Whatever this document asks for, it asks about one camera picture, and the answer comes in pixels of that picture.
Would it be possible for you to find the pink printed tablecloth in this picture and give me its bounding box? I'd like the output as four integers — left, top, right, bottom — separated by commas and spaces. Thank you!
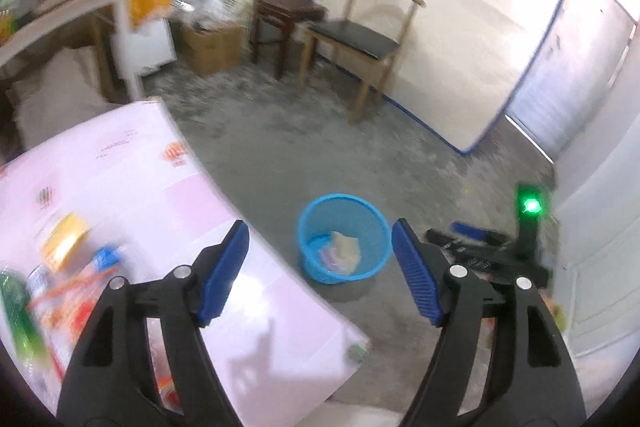
0, 97, 373, 427

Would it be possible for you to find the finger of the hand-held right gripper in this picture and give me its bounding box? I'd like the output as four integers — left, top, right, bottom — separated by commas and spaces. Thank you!
425, 228, 473, 258
451, 221, 516, 249

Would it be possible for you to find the brown cardboard box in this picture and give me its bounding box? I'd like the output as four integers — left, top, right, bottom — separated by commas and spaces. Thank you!
181, 23, 247, 78

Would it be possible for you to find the red snack packet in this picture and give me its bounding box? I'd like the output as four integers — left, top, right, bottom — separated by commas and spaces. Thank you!
27, 268, 180, 410

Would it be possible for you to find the blue mesh waste basket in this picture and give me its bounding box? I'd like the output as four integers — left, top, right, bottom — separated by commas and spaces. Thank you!
298, 193, 392, 285

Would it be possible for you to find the green plastic bottle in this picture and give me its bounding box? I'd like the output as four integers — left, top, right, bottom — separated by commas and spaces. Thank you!
0, 271, 51, 368

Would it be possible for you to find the yellow box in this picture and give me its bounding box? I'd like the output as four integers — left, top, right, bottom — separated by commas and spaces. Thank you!
40, 213, 92, 270

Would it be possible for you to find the dark wooden stool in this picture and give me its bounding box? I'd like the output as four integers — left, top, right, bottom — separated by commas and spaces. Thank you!
250, 0, 328, 80

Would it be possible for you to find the yellow plastic bag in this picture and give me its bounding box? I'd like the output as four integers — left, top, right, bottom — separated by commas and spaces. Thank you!
129, 0, 173, 28

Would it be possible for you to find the wooden side table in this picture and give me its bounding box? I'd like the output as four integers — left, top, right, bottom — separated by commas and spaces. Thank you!
0, 0, 146, 103

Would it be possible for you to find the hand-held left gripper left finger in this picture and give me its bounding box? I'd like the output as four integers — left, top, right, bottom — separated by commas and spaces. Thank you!
56, 220, 251, 427

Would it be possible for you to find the crumpled paper wad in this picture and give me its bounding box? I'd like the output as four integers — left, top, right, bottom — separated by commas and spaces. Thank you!
315, 231, 362, 275

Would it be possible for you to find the grey panelled door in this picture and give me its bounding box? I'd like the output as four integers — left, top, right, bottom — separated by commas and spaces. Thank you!
505, 0, 638, 163

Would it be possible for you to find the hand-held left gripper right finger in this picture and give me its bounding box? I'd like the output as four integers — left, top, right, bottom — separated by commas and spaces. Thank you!
391, 218, 587, 427

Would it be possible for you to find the blue crumpled wrapper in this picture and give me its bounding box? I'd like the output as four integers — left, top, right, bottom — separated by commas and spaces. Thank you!
92, 246, 126, 273

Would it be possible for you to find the white mattress with blue edge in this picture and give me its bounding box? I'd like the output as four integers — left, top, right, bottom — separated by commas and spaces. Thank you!
311, 0, 587, 154

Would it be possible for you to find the white door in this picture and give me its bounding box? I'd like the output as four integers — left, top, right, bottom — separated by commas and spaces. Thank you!
550, 117, 640, 358

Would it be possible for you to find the wooden chair black seat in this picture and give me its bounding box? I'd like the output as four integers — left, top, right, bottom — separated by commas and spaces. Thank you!
299, 0, 427, 125

